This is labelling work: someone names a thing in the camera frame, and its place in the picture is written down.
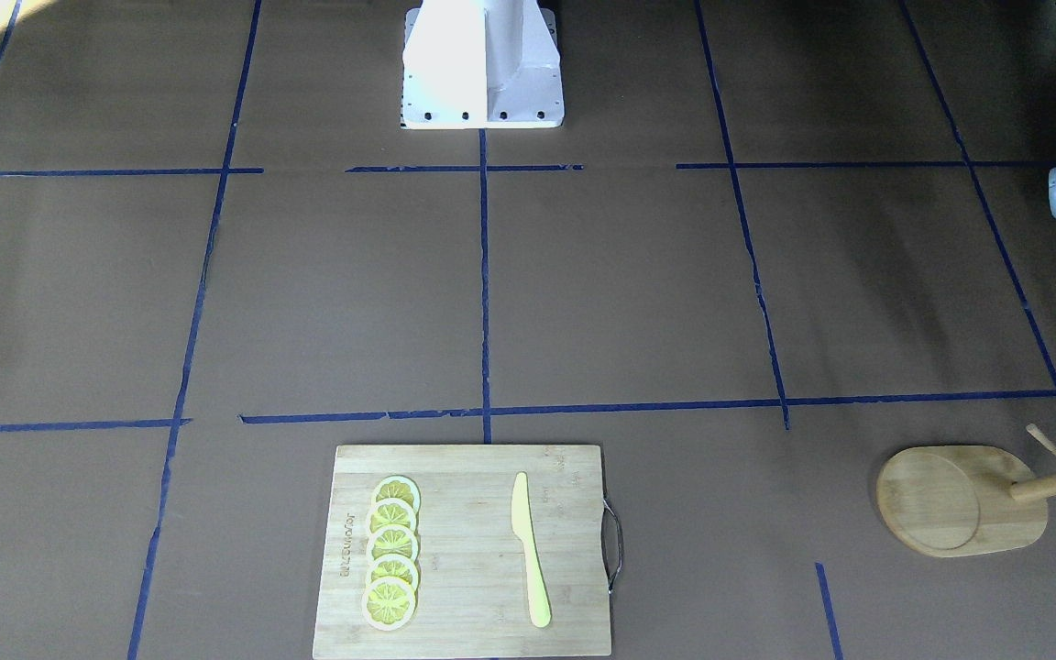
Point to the lemon slice nearest robot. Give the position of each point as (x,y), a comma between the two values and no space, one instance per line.
(399,487)

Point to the yellow plastic knife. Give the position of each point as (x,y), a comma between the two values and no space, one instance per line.
(539,608)

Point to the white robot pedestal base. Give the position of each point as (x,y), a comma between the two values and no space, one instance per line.
(472,65)

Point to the wooden cup storage rack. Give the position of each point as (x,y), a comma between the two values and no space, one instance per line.
(953,501)

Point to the bamboo cutting board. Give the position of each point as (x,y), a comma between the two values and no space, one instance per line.
(471,600)

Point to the middle lemon slice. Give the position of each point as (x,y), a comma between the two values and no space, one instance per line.
(393,539)

